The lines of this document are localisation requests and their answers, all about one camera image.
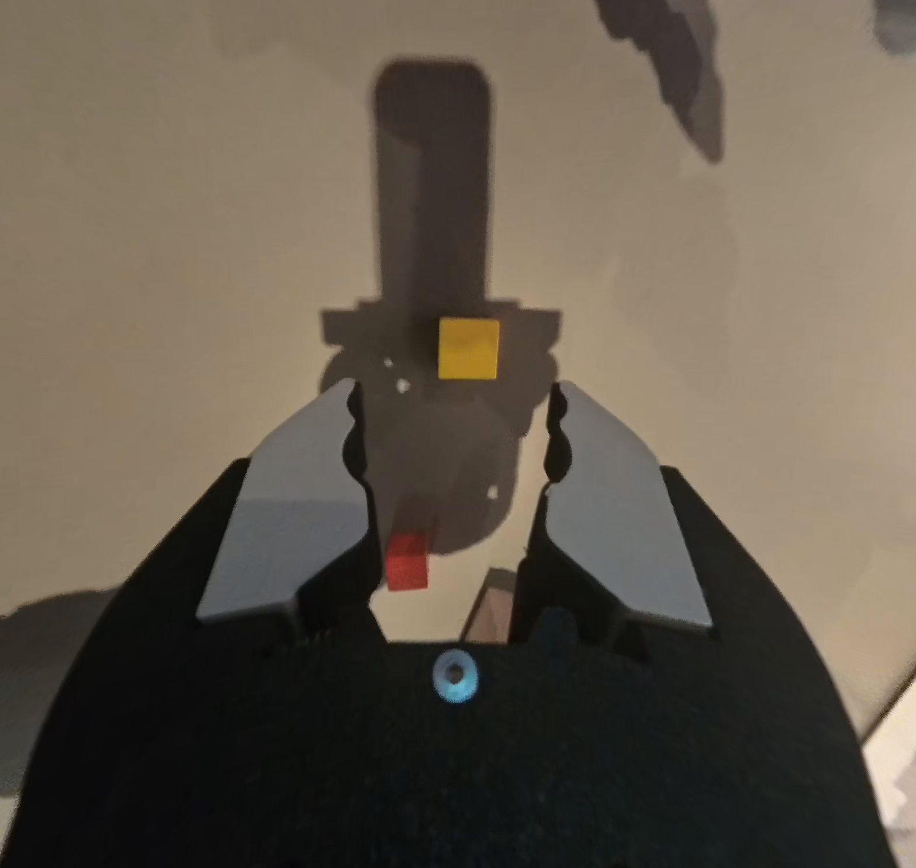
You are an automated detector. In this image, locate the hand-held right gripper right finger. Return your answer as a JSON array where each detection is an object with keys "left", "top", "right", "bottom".
[{"left": 526, "top": 380, "right": 715, "bottom": 647}]

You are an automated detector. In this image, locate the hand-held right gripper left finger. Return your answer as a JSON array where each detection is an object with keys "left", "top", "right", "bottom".
[{"left": 195, "top": 377, "right": 380, "bottom": 646}]

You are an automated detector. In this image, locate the red wooden cube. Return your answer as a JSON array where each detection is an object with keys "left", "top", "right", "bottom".
[{"left": 385, "top": 533, "right": 432, "bottom": 591}]

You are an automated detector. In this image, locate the small wooden cube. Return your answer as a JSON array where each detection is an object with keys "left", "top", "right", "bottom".
[{"left": 461, "top": 569, "right": 520, "bottom": 644}]

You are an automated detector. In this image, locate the yellow wooden cube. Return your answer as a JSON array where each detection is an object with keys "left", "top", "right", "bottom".
[{"left": 438, "top": 317, "right": 500, "bottom": 380}]

